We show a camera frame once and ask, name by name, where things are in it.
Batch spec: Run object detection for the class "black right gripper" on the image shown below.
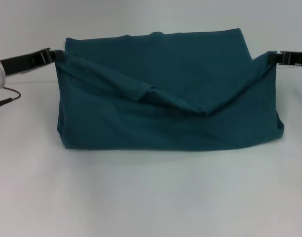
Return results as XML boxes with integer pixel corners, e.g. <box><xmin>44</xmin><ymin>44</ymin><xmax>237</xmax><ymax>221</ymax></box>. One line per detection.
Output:
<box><xmin>267</xmin><ymin>51</ymin><xmax>302</xmax><ymax>68</ymax></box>

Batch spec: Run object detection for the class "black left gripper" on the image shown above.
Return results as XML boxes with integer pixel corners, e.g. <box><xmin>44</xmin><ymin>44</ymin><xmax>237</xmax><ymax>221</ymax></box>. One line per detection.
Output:
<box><xmin>0</xmin><ymin>47</ymin><xmax>66</xmax><ymax>76</ymax></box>

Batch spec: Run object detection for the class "teal t-shirt with FREE print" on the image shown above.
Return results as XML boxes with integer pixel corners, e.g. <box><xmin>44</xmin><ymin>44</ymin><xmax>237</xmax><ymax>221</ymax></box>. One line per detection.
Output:
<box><xmin>54</xmin><ymin>28</ymin><xmax>285</xmax><ymax>151</ymax></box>

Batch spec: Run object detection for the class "left arm cable with connector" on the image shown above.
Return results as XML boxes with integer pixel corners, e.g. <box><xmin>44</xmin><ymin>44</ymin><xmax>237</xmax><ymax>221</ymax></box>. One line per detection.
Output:
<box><xmin>0</xmin><ymin>86</ymin><xmax>22</xmax><ymax>111</ymax></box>

